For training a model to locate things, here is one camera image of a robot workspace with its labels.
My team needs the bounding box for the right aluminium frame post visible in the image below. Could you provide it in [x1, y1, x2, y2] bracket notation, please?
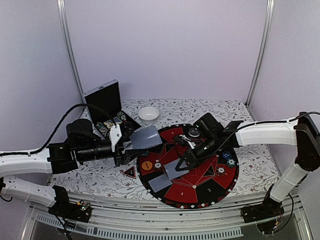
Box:
[245, 0, 275, 108]

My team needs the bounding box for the aluminium poker chip case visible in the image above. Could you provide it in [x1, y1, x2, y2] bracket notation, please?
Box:
[83, 79, 141, 131]

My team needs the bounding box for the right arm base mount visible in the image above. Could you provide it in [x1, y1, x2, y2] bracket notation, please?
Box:
[240, 185, 285, 235]

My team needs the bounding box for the aluminium frame post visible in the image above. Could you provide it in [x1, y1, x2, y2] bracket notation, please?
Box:
[56, 0, 84, 101]
[245, 0, 275, 108]

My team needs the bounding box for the dealt blue playing card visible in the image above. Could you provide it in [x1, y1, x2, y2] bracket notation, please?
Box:
[148, 174, 172, 193]

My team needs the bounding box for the left aluminium frame post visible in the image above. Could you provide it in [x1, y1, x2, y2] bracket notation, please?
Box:
[56, 0, 84, 101]

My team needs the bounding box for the green fifty poker chip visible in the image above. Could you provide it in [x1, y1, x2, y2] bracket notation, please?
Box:
[226, 158, 236, 168]

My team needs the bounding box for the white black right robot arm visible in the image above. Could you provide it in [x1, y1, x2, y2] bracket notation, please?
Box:
[175, 112, 320, 218]

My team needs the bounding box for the black dealer button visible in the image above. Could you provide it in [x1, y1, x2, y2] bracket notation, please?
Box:
[188, 127, 200, 138]

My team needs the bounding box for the black triangular all-in button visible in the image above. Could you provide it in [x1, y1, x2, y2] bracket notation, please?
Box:
[121, 166, 136, 179]

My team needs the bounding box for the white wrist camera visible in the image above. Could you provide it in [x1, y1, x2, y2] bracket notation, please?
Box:
[173, 134, 196, 149]
[109, 124, 134, 153]

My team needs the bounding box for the white ceramic bowl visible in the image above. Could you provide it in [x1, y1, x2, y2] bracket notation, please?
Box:
[137, 106, 160, 124]

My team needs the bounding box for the blue small blind button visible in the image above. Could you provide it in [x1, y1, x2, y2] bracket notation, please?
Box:
[222, 151, 232, 160]

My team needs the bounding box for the orange big blind button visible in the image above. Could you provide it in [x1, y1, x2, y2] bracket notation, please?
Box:
[141, 161, 153, 171]

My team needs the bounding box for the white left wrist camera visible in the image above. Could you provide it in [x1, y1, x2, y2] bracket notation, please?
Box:
[109, 124, 134, 153]

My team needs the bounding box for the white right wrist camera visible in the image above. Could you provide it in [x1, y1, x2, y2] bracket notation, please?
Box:
[173, 134, 196, 149]

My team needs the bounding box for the short green chip row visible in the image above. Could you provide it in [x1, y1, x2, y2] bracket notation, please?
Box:
[117, 111, 127, 121]

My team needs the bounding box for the row of poker chips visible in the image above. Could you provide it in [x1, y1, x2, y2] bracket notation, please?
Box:
[95, 122, 109, 137]

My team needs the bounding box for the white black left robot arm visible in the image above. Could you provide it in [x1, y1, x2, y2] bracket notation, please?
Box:
[0, 118, 147, 217]

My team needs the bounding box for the boxed playing card deck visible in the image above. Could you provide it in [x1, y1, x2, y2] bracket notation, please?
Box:
[103, 117, 122, 128]

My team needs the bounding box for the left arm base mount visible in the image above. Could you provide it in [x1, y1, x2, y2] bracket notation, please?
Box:
[48, 185, 92, 223]

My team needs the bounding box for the orange black hundred chip stack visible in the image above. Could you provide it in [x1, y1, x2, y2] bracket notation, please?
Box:
[153, 162, 163, 172]

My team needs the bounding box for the round red black poker mat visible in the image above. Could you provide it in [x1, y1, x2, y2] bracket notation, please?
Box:
[136, 124, 240, 210]

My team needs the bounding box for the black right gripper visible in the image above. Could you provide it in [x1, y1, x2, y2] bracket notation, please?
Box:
[175, 134, 220, 172]

